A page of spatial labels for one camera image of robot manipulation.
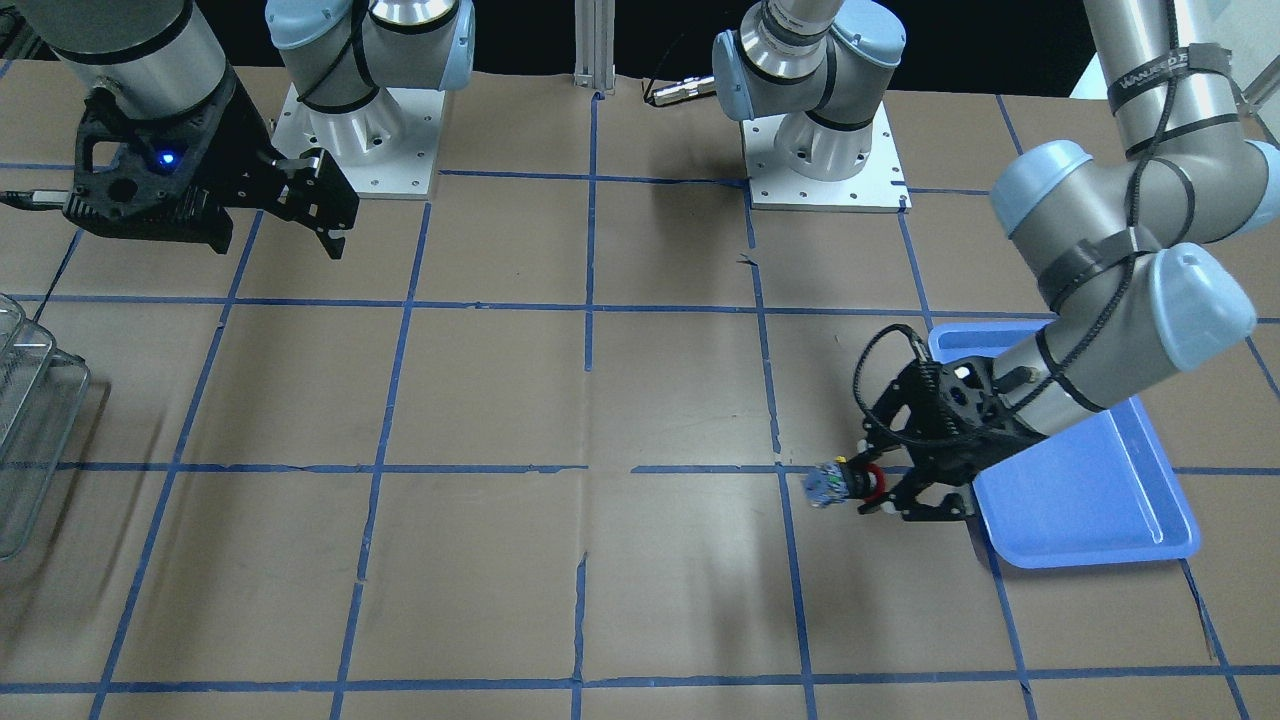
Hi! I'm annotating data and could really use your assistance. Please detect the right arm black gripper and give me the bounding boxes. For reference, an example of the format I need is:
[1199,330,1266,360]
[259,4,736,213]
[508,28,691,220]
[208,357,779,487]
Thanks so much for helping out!
[61,67,360,260]

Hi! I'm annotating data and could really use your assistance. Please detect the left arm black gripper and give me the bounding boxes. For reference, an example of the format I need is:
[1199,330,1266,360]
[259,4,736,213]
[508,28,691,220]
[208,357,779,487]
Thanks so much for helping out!
[855,356,1046,521]

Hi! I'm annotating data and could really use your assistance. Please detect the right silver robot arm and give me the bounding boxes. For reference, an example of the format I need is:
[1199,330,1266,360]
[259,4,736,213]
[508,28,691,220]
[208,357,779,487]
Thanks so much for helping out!
[3,1,477,260]

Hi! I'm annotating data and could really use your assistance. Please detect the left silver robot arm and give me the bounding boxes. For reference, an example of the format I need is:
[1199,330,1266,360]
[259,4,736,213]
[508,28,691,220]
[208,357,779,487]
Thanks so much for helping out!
[804,1,1277,521]

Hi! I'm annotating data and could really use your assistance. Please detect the blue plastic tray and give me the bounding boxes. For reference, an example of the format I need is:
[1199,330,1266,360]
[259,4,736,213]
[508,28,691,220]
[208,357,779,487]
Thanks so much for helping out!
[927,319,1201,569]

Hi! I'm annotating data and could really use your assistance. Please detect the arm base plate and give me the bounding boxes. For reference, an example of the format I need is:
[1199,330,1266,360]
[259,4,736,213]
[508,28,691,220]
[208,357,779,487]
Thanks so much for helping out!
[271,86,451,200]
[740,104,913,213]

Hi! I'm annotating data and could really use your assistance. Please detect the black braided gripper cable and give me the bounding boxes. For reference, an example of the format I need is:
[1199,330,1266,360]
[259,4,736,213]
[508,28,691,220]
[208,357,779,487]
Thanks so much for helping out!
[852,0,1201,446]

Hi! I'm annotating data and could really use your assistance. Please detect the aluminium frame post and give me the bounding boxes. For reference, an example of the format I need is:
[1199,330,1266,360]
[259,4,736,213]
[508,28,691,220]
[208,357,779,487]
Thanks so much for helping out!
[573,0,616,96]

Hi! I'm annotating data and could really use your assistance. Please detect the wire mesh shelf rack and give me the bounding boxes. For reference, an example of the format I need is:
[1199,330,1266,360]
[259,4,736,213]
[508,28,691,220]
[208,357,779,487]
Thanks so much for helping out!
[1,295,91,561]

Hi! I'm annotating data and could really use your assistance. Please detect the silver cable connector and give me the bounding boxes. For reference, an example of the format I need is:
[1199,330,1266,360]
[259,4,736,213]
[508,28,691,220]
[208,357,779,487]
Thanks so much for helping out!
[643,76,716,108]

